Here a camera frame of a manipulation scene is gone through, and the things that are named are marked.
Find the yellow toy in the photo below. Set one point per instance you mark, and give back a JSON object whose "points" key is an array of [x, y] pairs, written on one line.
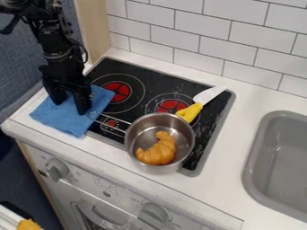
{"points": [[27, 225]]}

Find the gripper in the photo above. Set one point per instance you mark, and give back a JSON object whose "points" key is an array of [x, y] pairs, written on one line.
{"points": [[64, 70]]}

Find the toy sink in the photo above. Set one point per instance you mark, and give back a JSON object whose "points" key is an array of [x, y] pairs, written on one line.
{"points": [[280, 164]]}

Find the silver pot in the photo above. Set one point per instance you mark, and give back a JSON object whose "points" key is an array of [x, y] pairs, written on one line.
{"points": [[160, 142]]}

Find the toy croissant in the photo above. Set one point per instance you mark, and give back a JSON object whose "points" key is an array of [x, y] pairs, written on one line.
{"points": [[159, 149]]}

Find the yellow and white toy knife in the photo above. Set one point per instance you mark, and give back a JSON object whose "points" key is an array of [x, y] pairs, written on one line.
{"points": [[200, 103]]}

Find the blue cloth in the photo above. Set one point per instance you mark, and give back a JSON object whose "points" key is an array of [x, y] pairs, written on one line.
{"points": [[68, 113]]}

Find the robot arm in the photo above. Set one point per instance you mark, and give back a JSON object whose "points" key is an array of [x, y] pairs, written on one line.
{"points": [[48, 27]]}

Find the toy stove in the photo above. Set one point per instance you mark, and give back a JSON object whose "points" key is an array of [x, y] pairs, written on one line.
{"points": [[160, 101]]}

